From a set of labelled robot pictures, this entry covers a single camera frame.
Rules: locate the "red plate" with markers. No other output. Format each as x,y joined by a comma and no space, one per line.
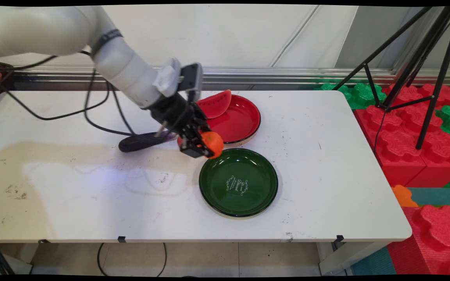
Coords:
236,123

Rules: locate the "aluminium wall rail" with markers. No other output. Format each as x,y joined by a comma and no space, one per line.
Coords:
287,74

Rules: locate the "white table leg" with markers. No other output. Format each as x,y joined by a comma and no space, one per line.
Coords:
346,255

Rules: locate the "green plate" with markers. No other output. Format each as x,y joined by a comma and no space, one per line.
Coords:
248,195

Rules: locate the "red watermelon slice toy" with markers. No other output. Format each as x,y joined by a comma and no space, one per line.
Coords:
215,105

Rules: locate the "orange toy fruit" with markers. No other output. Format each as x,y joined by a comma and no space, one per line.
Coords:
213,143

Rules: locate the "purple toy eggplant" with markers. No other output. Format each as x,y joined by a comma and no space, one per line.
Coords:
139,142

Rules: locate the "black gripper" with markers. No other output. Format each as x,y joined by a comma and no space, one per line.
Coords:
174,113

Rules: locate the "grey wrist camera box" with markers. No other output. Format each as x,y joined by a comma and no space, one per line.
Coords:
191,80

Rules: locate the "large red foam block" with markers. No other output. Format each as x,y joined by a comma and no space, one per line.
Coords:
404,148

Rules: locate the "teal foam mat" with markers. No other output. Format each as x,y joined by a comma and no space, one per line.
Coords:
438,196

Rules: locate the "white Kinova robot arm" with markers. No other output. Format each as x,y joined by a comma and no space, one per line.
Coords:
53,29

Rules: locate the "black table clip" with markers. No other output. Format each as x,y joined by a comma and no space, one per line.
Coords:
122,239
340,238

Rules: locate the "black tripod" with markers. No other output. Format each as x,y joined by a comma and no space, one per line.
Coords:
420,62

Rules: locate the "orange foam piece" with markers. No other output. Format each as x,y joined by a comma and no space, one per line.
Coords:
402,196

